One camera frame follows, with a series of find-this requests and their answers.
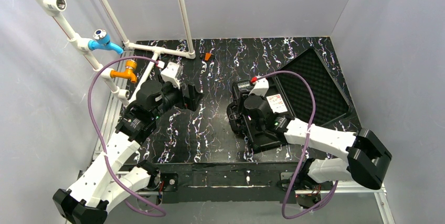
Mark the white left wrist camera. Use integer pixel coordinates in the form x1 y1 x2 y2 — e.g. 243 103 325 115
161 62 183 89

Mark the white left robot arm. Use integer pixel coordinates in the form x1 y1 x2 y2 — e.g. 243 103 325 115
52 80 203 223

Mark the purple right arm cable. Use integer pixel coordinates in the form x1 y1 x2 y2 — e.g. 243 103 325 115
255 70 338 220

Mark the white pvc pipe frame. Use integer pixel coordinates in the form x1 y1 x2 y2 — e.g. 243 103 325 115
35 0 196 106

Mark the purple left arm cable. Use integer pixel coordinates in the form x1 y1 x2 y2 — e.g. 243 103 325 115
87 56 167 218

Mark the aluminium rail frame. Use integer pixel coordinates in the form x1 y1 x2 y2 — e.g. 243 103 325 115
66 50 396 224

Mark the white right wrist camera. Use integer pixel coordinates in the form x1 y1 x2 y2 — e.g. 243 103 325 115
249 77 269 97

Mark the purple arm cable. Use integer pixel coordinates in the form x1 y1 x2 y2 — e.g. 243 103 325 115
87 56 167 218
255 70 338 220

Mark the blue plastic faucet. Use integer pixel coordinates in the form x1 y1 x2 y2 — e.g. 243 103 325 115
88 29 124 55

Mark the orange plastic faucet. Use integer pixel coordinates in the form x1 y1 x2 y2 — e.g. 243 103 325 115
110 60 137 83

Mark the small orange black clip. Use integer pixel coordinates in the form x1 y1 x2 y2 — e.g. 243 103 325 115
200 52 215 62

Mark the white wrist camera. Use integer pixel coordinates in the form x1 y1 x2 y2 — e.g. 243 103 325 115
161 62 183 89
249 77 269 97

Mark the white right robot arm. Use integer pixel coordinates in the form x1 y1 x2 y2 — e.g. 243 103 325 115
240 95 392 190

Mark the red playing card deck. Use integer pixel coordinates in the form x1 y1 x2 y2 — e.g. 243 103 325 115
266 93 288 113

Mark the black poker set case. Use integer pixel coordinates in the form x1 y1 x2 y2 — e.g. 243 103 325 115
227 48 353 152

